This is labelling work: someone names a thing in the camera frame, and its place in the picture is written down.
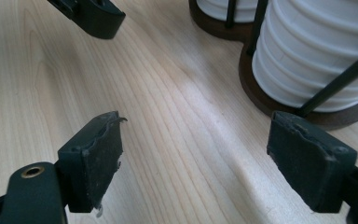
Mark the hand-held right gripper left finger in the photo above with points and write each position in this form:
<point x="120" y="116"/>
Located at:
<point x="96" y="161"/>

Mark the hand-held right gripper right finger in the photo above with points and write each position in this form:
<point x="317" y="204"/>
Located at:
<point x="307" y="158"/>

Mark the dark wooden cup holder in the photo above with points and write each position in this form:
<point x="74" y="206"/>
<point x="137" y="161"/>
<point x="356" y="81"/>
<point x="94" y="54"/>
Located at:
<point x="248" y="84"/>

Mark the stack of white paper cups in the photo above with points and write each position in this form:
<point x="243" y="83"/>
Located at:
<point x="307" y="46"/>
<point x="214" y="9"/>

